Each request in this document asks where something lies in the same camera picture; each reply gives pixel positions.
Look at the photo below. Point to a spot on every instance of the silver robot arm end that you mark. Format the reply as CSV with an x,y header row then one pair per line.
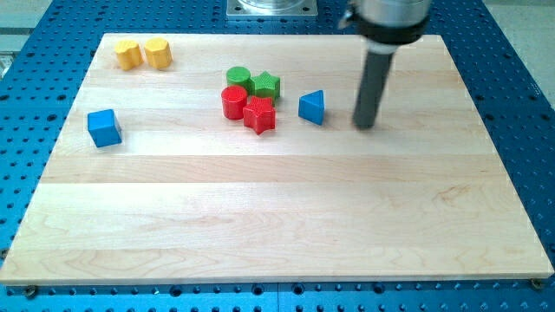
x,y
387,24

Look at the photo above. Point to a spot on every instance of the blue triangle block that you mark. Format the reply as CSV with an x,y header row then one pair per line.
x,y
311,107

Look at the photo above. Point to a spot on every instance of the blue cube block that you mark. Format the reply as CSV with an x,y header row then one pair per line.
x,y
104,128

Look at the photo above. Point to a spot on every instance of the red star block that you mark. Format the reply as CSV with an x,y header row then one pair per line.
x,y
259,114

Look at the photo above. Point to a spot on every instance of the green star block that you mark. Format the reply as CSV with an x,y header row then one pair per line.
x,y
266,85

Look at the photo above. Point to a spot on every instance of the red cylinder block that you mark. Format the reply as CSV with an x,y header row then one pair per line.
x,y
234,99

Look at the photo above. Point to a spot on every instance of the light wooden board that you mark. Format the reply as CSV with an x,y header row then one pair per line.
x,y
190,196

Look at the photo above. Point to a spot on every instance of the green cylinder block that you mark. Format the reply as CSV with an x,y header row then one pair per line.
x,y
239,76

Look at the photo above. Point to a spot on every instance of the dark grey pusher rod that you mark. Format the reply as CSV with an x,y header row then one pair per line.
x,y
374,76

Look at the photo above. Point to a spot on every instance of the yellow hexagon block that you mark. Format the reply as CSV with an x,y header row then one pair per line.
x,y
158,52

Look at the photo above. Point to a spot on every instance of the yellow heart block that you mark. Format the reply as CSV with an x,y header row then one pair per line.
x,y
128,54

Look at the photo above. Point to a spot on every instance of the left board clamp screw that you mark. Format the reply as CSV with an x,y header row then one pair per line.
x,y
30,291

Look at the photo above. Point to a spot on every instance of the board clamp screw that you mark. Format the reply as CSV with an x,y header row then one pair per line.
x,y
536,284
30,291

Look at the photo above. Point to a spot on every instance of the right board clamp screw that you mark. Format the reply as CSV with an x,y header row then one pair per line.
x,y
536,284

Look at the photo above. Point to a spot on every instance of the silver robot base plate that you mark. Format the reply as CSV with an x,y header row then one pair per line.
x,y
271,8

